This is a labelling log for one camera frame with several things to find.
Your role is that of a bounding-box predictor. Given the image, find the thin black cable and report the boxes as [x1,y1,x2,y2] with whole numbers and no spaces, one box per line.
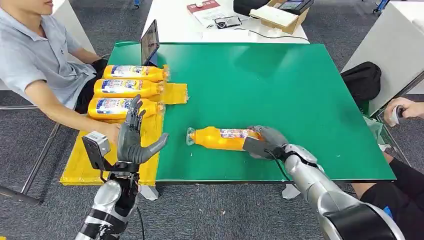
[233,27,311,44]

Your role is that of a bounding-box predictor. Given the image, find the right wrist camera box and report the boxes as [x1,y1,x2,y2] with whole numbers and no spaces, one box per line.
[242,136,267,159]

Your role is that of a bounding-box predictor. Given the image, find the black tablet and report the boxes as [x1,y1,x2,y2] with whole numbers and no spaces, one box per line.
[139,19,161,67]

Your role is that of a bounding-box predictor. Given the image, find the orange drink bottle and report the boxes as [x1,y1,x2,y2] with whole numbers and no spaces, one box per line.
[102,64,170,83]
[185,125,265,152]
[87,96,165,121]
[93,78,166,99]

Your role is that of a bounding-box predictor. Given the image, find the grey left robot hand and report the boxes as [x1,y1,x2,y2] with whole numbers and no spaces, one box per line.
[116,94,170,165]

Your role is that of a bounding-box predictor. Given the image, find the red and white booklet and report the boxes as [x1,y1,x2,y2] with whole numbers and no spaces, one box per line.
[186,0,240,29]

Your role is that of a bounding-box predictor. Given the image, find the black bag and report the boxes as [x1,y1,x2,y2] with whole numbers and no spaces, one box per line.
[340,61,383,104]

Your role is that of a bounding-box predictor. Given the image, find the black case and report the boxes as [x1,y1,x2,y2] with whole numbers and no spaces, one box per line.
[232,0,271,17]

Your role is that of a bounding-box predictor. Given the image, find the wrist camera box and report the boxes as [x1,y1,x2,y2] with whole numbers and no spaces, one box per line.
[242,136,267,159]
[81,131,112,172]

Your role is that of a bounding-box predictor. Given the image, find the cardboard box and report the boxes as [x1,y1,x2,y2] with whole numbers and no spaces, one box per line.
[249,0,311,35]

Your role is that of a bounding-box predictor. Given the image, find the black card terminal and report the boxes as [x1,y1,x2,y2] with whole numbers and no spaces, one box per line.
[276,0,315,16]

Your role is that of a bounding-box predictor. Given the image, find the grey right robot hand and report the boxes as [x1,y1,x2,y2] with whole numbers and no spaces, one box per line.
[246,124,290,161]

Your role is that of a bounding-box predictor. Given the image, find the metal frame legs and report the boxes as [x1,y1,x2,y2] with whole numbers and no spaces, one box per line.
[0,104,63,207]

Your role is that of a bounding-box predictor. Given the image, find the white table foot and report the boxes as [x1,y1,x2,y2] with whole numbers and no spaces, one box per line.
[138,184,160,202]
[281,183,303,201]

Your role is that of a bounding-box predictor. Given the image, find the green table mat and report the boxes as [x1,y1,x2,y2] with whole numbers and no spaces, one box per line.
[107,41,397,183]

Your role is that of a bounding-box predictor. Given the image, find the small white object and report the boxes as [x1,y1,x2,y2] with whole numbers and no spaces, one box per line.
[390,104,406,127]

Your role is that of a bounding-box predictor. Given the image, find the clear plastic bag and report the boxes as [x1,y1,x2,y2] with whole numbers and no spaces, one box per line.
[362,113,394,152]

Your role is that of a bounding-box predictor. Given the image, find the person in pale shirt seat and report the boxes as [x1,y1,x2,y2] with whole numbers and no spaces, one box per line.
[0,0,122,147]

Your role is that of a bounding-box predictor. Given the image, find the yellow plastic sheet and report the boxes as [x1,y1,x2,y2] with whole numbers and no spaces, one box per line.
[59,81,190,187]

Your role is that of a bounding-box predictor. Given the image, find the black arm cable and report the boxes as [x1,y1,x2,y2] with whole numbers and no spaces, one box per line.
[264,149,293,182]

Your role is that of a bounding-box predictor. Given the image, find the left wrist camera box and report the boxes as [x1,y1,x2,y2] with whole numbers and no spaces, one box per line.
[81,131,112,172]

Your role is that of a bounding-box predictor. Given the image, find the white table behind person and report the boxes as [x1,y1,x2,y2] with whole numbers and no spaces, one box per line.
[51,0,97,56]

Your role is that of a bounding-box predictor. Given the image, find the person with dark trousers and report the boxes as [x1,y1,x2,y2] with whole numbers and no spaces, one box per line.
[350,96,424,240]

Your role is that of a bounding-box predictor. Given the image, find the person's hand holding white object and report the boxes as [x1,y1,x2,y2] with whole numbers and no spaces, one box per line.
[383,96,424,128]

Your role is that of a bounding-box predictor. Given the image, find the white side table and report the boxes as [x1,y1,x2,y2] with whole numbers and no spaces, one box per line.
[340,0,424,117]

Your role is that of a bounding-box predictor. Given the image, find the white notepad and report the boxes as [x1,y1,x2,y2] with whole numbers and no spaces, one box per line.
[249,4,299,28]

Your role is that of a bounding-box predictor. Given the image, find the black looped strap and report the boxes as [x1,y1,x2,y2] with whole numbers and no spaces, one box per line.
[213,15,243,30]

